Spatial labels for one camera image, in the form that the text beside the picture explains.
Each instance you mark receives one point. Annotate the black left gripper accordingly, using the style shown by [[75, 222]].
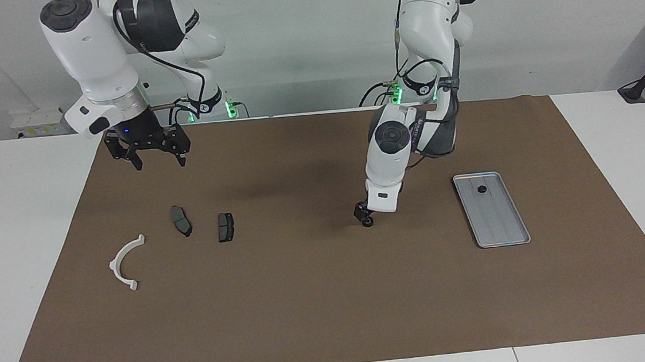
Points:
[[362, 209]]

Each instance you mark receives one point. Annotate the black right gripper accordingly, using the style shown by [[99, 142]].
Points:
[[143, 134]]

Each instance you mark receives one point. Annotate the large black bearing gear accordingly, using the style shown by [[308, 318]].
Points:
[[368, 222]]

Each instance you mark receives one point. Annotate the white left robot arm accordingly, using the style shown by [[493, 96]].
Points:
[[430, 17]]

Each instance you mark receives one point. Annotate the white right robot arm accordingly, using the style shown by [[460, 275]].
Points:
[[93, 49]]

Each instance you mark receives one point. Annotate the silver metal tray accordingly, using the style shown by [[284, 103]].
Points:
[[498, 219]]

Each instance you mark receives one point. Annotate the dark slanted brake pad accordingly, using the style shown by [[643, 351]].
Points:
[[180, 221]]

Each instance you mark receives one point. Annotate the brown table mat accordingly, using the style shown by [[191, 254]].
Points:
[[331, 295]]

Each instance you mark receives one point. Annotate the dark rectangular brake pad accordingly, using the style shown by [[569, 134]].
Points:
[[225, 227]]

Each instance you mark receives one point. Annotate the white curved plastic bracket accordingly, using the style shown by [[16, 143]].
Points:
[[115, 265]]

